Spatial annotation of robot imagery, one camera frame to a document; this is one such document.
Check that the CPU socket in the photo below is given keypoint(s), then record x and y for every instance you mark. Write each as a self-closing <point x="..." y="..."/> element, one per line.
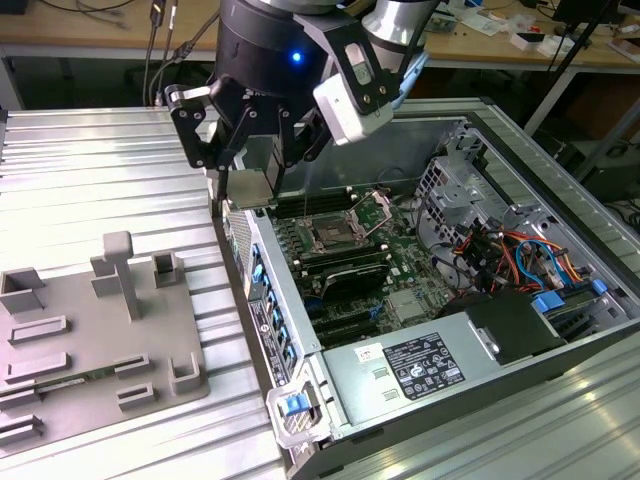
<point x="330" y="232"/>

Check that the thin metal locking lever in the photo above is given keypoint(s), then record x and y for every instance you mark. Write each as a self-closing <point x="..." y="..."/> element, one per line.
<point x="305" y="200"/>

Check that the blue slot clip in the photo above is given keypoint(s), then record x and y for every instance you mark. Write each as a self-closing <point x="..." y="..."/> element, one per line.
<point x="272" y="301"/>
<point x="277" y="318"/>
<point x="257" y="265"/>
<point x="283" y="336"/>
<point x="288" y="357"/>

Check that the black stand pole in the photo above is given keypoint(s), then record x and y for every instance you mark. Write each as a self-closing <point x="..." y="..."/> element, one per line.
<point x="575" y="42"/>

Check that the black expansion slot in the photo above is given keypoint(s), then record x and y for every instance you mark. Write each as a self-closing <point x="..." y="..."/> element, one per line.
<point x="345" y="318"/>

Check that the metal disk bay cage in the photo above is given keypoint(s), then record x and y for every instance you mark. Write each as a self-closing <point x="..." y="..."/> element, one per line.
<point x="450" y="195"/>

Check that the grey parts rack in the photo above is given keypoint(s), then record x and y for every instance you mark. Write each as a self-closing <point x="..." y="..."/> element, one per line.
<point x="100" y="340"/>

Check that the black graphics card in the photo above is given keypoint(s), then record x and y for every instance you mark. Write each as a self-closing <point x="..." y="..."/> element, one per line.
<point x="355" y="277"/>

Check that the black case label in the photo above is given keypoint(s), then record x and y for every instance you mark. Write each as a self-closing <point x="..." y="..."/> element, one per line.
<point x="265" y="345"/>

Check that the green RAM stick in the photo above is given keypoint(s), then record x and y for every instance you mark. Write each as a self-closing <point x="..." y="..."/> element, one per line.
<point x="75" y="378"/>

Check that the black camera bracket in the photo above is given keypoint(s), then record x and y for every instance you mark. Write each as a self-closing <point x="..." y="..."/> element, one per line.
<point x="335" y="45"/>

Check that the PC case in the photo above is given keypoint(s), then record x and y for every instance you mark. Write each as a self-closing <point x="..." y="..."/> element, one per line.
<point x="545" y="170"/>

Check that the blue case latch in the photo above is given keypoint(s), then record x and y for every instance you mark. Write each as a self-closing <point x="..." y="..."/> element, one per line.
<point x="294" y="405"/>

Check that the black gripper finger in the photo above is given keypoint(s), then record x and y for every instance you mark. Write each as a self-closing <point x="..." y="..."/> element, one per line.
<point x="286" y="135"/>
<point x="187" y="130"/>

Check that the silver chipset heatsink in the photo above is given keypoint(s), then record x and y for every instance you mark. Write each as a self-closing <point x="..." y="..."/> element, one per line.
<point x="407" y="305"/>

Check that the blue disk carrier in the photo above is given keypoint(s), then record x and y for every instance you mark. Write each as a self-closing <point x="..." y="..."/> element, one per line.
<point x="547" y="304"/>

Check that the silver power supply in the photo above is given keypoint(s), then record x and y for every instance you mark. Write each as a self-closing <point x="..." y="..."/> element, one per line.
<point x="350" y="380"/>

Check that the green motherboard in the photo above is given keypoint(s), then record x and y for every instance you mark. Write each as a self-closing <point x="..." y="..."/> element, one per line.
<point x="400" y="260"/>

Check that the white camera box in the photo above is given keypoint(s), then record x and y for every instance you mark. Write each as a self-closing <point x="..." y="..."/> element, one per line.
<point x="345" y="115"/>

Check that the black plastic shroud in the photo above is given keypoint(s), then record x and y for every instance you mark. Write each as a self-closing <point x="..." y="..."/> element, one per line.
<point x="510" y="320"/>

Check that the wooden desk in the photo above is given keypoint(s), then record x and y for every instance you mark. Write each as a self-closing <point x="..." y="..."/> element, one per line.
<point x="500" y="50"/>
<point x="50" y="30"/>

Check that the CPU with silver top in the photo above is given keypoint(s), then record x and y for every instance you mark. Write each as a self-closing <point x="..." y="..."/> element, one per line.
<point x="250" y="190"/>

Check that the black RAM slot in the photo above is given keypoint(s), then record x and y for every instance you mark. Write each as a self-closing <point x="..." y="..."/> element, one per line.
<point x="315" y="207"/>
<point x="310" y="199"/>
<point x="332" y="248"/>
<point x="340" y="257"/>

